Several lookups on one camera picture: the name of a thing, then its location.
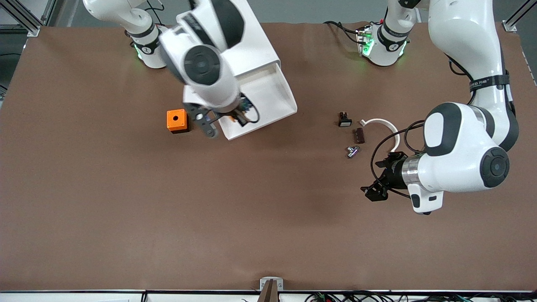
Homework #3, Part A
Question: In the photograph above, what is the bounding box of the white drawer with dividers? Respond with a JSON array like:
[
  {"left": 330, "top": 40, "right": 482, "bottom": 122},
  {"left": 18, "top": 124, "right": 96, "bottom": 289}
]
[{"left": 218, "top": 61, "right": 298, "bottom": 141}]

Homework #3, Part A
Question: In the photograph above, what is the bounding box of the white drawer cabinet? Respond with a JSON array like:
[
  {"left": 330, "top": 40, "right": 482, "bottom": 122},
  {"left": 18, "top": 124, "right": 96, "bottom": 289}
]
[{"left": 182, "top": 0, "right": 281, "bottom": 105}]

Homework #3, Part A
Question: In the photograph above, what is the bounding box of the orange box with hole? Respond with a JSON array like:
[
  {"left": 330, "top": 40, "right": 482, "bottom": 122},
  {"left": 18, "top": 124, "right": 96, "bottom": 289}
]
[{"left": 167, "top": 109, "right": 190, "bottom": 134}]

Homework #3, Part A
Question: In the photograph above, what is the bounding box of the white half-ring clamp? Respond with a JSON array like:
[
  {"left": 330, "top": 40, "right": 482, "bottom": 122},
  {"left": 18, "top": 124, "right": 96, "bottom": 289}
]
[{"left": 360, "top": 118, "right": 401, "bottom": 154}]

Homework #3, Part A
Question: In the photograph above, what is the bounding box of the black cable bundle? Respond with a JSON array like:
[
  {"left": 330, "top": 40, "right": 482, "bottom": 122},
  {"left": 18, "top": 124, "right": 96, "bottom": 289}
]
[{"left": 304, "top": 291, "right": 537, "bottom": 302}]

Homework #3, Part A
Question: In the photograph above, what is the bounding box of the black base cable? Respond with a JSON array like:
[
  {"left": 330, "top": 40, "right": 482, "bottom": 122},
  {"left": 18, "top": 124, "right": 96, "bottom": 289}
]
[{"left": 323, "top": 20, "right": 362, "bottom": 43}]

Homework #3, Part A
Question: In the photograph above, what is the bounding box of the grey metal bracket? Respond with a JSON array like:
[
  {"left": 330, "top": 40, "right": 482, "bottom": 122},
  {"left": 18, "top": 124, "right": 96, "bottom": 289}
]
[{"left": 258, "top": 277, "right": 284, "bottom": 302}]

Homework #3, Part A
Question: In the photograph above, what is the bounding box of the aluminium frame profile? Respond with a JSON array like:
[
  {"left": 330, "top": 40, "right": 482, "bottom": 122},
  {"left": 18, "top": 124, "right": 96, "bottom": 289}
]
[
  {"left": 501, "top": 0, "right": 537, "bottom": 32},
  {"left": 0, "top": 0, "right": 42, "bottom": 36}
]

